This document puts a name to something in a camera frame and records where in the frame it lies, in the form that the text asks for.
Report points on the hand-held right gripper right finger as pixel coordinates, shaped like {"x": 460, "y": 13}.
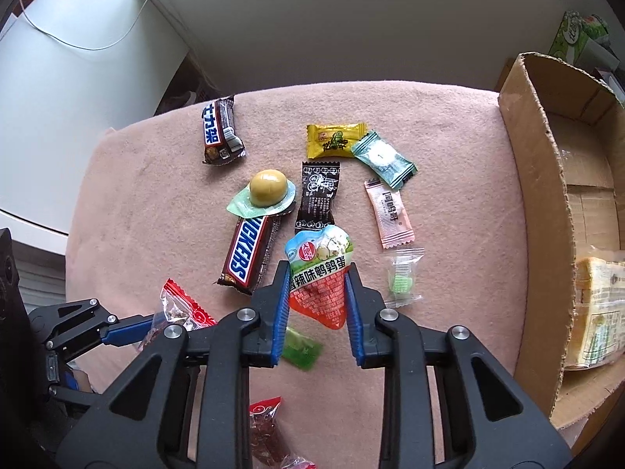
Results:
{"x": 352, "y": 322}

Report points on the pink candy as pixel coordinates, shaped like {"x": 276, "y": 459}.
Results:
{"x": 389, "y": 215}

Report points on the black candy wrapper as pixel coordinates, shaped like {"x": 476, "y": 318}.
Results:
{"x": 317, "y": 195}

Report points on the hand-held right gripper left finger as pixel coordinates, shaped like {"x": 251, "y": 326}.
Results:
{"x": 279, "y": 312}

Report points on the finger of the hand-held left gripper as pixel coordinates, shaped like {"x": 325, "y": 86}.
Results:
{"x": 124, "y": 333}

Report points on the clear packet green candy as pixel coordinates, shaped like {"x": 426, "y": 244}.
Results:
{"x": 403, "y": 281}

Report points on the braised egg teal packet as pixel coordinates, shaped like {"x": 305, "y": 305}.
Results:
{"x": 266, "y": 188}

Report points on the teal candy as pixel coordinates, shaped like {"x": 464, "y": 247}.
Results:
{"x": 383, "y": 159}

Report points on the cardboard box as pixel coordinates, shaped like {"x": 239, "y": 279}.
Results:
{"x": 532, "y": 156}

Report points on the red clear dried fruit packet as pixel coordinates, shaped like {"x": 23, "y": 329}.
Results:
{"x": 266, "y": 425}
{"x": 183, "y": 308}

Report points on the yellow candy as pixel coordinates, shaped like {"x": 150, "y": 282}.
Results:
{"x": 334, "y": 140}

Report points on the small brown chocolate bar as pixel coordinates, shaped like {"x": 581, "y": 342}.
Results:
{"x": 217, "y": 129}

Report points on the large brown chocolate bar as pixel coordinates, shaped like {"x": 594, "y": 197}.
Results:
{"x": 246, "y": 251}

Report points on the pink blanket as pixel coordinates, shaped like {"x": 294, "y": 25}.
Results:
{"x": 146, "y": 180}

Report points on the clear bread packet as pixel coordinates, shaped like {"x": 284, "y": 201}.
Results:
{"x": 600, "y": 312}

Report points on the red green egg packet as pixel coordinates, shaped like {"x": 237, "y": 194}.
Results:
{"x": 317, "y": 283}

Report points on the white appliance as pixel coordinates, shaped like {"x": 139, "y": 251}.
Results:
{"x": 73, "y": 107}

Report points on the green tissue box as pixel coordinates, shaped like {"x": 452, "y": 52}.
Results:
{"x": 571, "y": 34}

